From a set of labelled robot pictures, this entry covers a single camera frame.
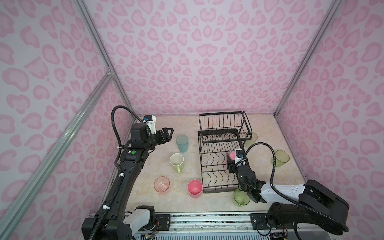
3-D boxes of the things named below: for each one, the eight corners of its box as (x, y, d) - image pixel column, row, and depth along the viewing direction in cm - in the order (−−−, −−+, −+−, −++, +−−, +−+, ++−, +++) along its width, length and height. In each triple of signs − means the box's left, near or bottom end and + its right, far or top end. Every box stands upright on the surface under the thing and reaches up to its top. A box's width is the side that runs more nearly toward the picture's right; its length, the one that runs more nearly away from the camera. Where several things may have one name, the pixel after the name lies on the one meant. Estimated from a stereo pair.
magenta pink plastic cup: (188, 198, 83) (187, 192, 75) (188, 186, 87) (187, 179, 79) (202, 198, 83) (203, 192, 75) (202, 186, 87) (203, 179, 79)
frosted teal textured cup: (177, 152, 101) (175, 142, 92) (178, 144, 105) (176, 134, 96) (188, 152, 101) (187, 142, 92) (188, 144, 105) (187, 134, 96)
